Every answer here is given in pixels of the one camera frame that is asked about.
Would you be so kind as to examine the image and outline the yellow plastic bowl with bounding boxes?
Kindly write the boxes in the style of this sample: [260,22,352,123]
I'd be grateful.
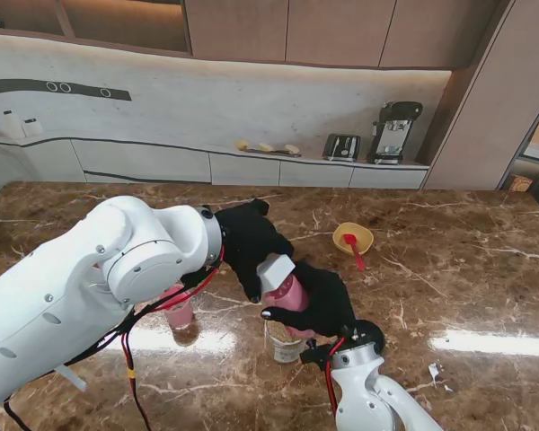
[331,221,375,256]

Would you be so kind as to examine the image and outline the clear grain jar with label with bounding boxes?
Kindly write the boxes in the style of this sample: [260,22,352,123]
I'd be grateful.
[263,319,306,364]

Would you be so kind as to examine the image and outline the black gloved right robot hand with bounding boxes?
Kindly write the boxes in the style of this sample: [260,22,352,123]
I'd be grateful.
[260,260,357,339]

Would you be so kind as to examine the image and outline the tall white bottle black cap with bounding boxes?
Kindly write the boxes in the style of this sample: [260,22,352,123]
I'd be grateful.
[2,110,22,139]

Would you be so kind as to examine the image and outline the black silver toaster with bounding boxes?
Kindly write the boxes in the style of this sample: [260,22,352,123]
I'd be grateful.
[322,133,361,163]

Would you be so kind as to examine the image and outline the black round jar lid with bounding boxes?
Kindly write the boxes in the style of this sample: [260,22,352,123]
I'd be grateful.
[352,319,387,356]

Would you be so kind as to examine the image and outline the white counter with drawers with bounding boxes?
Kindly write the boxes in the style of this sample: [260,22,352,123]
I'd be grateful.
[0,133,432,189]

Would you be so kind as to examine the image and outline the pink plastic measuring cup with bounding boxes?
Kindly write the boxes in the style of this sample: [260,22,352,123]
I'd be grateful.
[159,283,194,332]

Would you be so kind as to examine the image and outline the brown tall cabinet panel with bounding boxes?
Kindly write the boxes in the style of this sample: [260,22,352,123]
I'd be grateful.
[421,0,539,192]

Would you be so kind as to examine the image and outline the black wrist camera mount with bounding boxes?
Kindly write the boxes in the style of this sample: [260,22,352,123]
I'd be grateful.
[179,267,210,291]
[299,339,336,367]

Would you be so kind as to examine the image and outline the white square container lid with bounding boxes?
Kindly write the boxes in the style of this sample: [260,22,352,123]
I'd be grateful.
[256,253,296,294]

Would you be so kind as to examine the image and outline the red plastic scoop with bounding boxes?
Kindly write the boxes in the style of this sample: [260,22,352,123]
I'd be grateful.
[343,233,366,272]

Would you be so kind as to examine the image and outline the orange printed box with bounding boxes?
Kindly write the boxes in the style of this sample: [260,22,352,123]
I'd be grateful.
[508,173,534,194]

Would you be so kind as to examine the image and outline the clear airtight container white lid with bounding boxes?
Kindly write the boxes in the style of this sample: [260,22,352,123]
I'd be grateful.
[261,274,318,339]

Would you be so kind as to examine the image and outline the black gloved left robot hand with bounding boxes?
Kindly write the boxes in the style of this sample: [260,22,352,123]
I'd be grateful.
[215,198,296,303]

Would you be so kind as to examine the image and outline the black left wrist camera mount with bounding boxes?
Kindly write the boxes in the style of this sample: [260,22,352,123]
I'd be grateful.
[179,267,210,291]

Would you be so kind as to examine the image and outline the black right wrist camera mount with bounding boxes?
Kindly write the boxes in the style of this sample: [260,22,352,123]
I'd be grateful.
[299,339,336,367]

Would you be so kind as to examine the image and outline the dark serving board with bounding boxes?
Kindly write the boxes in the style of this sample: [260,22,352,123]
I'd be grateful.
[243,147,303,159]

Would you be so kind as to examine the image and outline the red black left arm cables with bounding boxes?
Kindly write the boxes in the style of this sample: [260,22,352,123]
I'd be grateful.
[2,244,228,431]

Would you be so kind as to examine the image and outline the red black arm cables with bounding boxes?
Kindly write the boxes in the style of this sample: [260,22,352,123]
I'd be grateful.
[2,244,228,431]
[324,336,347,414]

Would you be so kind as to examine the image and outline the black espresso machine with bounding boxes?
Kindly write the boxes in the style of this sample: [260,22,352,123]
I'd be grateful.
[366,100,423,166]

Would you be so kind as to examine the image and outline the brown wooden wall cabinets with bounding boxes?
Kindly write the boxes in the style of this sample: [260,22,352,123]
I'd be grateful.
[0,0,513,71]

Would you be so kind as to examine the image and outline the red black right arm cables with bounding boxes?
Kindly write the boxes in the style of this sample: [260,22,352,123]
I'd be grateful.
[324,336,347,414]

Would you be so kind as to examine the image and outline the black wall panel with rings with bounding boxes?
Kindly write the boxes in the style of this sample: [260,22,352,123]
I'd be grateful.
[0,78,131,103]

